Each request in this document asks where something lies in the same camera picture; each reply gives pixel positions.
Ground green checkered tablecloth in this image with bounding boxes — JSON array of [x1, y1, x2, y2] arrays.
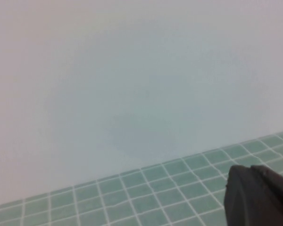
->
[[0, 129, 283, 226]]

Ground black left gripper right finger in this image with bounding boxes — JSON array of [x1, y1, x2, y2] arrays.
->
[[250, 165, 283, 226]]

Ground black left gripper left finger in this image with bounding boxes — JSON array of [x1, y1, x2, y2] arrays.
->
[[223, 165, 275, 226]]

